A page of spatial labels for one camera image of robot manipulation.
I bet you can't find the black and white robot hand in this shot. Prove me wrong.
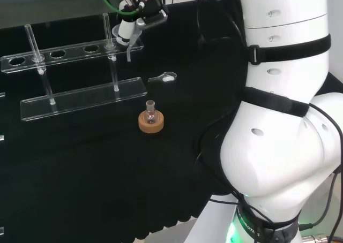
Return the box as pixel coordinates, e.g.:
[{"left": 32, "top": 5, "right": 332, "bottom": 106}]
[{"left": 116, "top": 0, "right": 169, "bottom": 46}]

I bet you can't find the clear plastic funnel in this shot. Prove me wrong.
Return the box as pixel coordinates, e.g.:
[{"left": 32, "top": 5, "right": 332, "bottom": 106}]
[{"left": 111, "top": 23, "right": 143, "bottom": 63}]

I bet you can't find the small glass weighing funnel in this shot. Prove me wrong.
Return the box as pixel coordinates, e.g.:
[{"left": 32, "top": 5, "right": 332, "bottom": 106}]
[{"left": 147, "top": 71, "right": 178, "bottom": 84}]

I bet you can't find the clear acrylic funnel stand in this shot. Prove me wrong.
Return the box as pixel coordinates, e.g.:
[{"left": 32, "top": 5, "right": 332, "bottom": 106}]
[{"left": 0, "top": 12, "right": 147, "bottom": 122}]

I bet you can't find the small round-bottom glass flask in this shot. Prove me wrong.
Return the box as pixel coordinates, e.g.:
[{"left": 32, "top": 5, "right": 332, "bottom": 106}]
[{"left": 143, "top": 100, "right": 158, "bottom": 125}]

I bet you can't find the black bench cloth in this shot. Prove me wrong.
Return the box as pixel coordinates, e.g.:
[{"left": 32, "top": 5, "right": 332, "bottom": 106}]
[{"left": 0, "top": 0, "right": 343, "bottom": 241}]

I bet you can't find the green cable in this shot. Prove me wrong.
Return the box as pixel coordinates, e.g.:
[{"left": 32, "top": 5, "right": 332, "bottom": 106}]
[{"left": 97, "top": 0, "right": 140, "bottom": 15}]

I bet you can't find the black hanging cable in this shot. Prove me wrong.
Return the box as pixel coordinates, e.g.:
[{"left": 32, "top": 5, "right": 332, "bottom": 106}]
[{"left": 196, "top": 0, "right": 243, "bottom": 50}]

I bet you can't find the cork ring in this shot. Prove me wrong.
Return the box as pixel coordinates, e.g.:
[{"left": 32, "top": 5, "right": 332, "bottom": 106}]
[{"left": 138, "top": 110, "right": 165, "bottom": 134}]

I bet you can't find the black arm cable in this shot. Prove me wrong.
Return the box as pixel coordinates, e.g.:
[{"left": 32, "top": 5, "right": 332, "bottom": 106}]
[{"left": 299, "top": 103, "right": 343, "bottom": 243}]

